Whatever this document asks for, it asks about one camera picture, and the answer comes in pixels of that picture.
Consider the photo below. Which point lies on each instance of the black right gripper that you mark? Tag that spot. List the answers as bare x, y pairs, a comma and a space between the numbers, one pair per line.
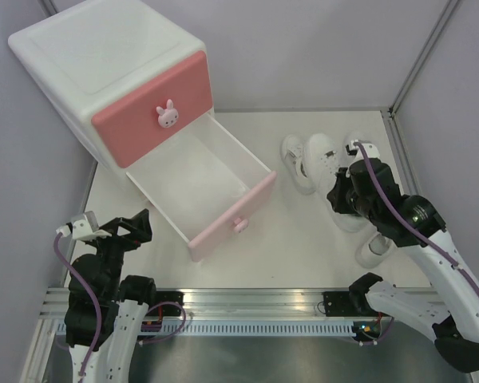
336, 195

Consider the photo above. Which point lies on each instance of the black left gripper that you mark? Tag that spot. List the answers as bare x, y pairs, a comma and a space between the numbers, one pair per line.
138, 225

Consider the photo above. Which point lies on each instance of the white sneaker with metal tag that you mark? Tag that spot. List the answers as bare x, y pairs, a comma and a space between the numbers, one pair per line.
291, 152

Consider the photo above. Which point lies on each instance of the light pink drawer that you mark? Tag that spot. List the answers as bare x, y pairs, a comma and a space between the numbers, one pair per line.
201, 180

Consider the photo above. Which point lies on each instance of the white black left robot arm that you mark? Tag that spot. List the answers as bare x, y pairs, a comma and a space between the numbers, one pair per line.
105, 311

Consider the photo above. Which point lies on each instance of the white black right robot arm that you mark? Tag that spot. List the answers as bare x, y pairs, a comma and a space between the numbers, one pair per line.
420, 233

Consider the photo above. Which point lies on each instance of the white sneaker under arm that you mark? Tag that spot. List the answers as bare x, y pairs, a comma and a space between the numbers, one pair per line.
374, 251

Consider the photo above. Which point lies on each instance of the white plastic cabinet body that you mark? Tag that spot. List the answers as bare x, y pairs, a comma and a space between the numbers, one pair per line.
91, 55

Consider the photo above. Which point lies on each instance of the pink lower drawer knob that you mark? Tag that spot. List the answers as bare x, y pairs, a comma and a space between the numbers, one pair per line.
240, 224

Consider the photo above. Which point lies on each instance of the dark pink upper drawer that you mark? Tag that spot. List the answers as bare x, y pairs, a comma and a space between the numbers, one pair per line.
129, 127

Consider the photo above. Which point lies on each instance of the pink bunny drawer knob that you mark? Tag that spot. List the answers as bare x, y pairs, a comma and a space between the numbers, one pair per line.
168, 115

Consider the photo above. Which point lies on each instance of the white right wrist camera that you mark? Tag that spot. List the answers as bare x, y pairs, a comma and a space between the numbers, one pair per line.
357, 149

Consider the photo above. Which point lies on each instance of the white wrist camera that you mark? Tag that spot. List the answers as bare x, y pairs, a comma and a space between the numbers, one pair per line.
357, 149
83, 227

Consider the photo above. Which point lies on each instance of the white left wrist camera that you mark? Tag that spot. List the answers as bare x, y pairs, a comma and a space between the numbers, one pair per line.
83, 227

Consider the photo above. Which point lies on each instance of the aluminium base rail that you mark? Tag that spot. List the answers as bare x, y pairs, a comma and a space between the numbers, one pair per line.
237, 303

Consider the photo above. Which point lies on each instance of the white slotted cable duct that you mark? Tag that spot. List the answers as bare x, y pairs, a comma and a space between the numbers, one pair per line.
298, 328

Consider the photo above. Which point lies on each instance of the aluminium corner frame post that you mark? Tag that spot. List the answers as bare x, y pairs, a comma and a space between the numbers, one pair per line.
424, 54

